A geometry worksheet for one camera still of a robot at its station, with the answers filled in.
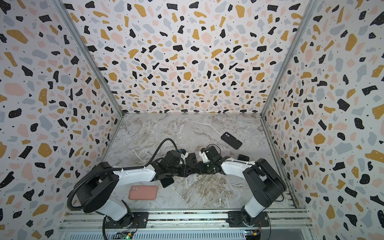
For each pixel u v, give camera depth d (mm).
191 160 945
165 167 682
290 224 752
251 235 716
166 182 856
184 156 818
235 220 733
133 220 728
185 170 777
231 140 1069
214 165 711
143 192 823
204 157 853
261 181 468
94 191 439
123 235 702
